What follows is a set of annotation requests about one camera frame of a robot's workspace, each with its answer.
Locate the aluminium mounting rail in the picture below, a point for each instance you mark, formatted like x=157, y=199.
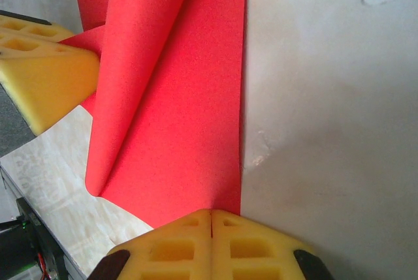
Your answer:
x=70, y=265

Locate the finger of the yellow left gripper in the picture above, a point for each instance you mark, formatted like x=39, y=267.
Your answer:
x=49, y=90
x=32, y=27

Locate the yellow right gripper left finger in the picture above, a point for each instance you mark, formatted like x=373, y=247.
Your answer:
x=170, y=254

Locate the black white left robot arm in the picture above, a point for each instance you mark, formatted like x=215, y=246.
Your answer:
x=19, y=244

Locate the red square paper sheet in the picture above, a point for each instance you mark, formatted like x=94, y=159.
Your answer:
x=183, y=113

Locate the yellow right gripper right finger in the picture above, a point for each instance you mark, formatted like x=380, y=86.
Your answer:
x=261, y=257

